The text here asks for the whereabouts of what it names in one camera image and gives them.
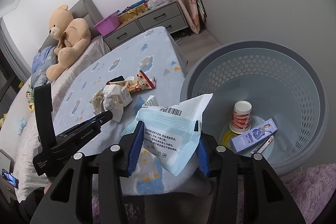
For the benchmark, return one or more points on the yellow plastic lid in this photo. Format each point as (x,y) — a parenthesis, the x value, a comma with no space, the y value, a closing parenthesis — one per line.
(226,140)

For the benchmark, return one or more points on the grey drawer dresser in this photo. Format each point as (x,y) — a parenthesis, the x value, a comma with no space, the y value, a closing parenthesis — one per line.
(169,16)

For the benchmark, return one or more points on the tan teddy bear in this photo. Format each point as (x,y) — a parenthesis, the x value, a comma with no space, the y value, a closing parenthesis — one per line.
(73,36)

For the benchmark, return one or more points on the purple plastic basket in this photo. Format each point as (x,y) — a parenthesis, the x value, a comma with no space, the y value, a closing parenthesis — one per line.
(108,24)

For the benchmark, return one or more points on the blue patterned pillow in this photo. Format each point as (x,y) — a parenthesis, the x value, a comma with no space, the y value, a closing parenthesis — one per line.
(41,62)

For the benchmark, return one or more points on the purple cartoon toothpaste box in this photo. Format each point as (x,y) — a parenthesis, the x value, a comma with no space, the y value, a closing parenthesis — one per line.
(253,136)

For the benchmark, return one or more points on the written paper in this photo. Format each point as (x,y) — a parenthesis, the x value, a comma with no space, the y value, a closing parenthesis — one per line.
(97,103)

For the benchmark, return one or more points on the red white pen tube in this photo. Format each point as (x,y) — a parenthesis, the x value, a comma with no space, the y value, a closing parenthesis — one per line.
(262,146)

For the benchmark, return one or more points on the green small plush toy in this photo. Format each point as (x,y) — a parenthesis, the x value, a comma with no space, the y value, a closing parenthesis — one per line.
(30,98)

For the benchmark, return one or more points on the grey perforated trash bin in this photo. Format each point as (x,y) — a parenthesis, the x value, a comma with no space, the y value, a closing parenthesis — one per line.
(279,84)

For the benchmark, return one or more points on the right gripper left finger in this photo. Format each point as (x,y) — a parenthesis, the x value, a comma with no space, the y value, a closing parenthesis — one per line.
(69,199)

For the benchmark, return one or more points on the smartphone with lit screen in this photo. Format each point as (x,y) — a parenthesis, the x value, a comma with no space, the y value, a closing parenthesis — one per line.
(10,178)

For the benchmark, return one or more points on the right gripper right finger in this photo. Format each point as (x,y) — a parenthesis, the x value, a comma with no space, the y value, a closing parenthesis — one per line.
(266,199)

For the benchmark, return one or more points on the gold wrapped gift box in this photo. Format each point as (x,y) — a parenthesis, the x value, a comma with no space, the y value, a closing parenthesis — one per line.
(132,13)

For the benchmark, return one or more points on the grey wardrobe cabinet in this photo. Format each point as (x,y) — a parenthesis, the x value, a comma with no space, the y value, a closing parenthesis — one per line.
(307,26)

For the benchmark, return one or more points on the light blue patterned blanket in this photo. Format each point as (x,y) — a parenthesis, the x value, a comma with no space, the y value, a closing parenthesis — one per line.
(156,53)

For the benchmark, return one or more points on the grey bed headboard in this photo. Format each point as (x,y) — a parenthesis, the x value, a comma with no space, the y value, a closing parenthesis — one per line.
(85,9)

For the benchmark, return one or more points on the grey bed sheet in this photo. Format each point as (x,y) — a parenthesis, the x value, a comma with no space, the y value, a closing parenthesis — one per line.
(19,135)

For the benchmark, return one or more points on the light blue mask package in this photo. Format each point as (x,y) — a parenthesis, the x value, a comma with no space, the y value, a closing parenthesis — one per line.
(171,133)

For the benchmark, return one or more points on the beige folded board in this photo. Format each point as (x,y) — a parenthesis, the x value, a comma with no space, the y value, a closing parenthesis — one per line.
(178,1)

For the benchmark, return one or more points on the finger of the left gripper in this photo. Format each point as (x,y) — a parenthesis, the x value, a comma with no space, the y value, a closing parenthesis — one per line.
(102,118)

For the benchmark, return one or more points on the purple fluffy rug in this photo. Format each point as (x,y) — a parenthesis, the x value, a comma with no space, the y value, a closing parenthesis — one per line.
(311,189)

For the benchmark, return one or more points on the red white paper cup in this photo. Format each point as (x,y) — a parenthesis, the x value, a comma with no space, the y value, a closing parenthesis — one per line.
(241,117)

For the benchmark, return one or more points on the crumpled white green carton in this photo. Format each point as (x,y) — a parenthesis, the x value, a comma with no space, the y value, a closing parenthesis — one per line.
(116,94)

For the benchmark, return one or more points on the red white snack wrapper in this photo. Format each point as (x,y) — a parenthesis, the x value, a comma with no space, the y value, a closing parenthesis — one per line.
(139,83)

